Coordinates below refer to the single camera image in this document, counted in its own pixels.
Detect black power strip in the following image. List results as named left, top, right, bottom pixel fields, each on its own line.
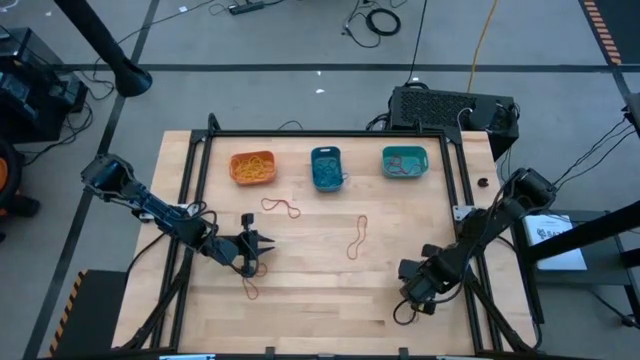
left=227, top=0, right=266, bottom=16

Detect black computer case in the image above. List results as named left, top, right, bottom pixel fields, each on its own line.
left=388, top=85, right=521, bottom=162

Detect black stand pole with base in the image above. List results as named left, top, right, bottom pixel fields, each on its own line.
left=53, top=0, right=154, bottom=98

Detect grey side cart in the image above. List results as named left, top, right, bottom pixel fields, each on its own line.
left=512, top=208, right=640, bottom=326

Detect coiled black cable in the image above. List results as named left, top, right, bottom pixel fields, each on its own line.
left=364, top=7, right=403, bottom=37

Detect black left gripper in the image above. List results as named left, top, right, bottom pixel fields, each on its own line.
left=219, top=213, right=277, bottom=278

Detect white printed booklet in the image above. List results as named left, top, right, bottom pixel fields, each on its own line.
left=522, top=213, right=589, bottom=272

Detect black hanging cable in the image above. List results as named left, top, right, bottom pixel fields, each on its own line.
left=403, top=0, right=430, bottom=85

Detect orange plastic basket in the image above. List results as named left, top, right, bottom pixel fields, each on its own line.
left=228, top=149, right=278, bottom=187

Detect black stand beam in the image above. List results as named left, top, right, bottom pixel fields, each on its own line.
left=523, top=199, right=640, bottom=265

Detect teal rubber band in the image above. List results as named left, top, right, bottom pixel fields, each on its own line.
left=317, top=164, right=342, bottom=189
left=315, top=157, right=342, bottom=184

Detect teal green plastic basket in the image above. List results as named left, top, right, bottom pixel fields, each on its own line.
left=381, top=144, right=430, bottom=180

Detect black mat hazard stripes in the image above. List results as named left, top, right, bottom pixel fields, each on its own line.
left=48, top=268, right=130, bottom=359
left=582, top=0, right=640, bottom=66

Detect loose floor cable tangle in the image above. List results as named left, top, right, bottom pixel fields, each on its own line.
left=341, top=0, right=382, bottom=50

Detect black equipment cart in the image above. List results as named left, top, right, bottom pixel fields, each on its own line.
left=0, top=27, right=92, bottom=144

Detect dark blue plastic basket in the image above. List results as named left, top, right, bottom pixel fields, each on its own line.
left=310, top=145, right=345, bottom=193

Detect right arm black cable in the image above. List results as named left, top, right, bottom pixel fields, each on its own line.
left=392, top=298, right=420, bottom=327

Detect yellow hanging cable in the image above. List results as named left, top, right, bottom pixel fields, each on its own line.
left=467, top=0, right=501, bottom=94

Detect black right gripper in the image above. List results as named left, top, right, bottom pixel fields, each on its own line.
left=398, top=243, right=452, bottom=315

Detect black orange machine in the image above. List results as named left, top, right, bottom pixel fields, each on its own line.
left=0, top=139, right=42, bottom=236

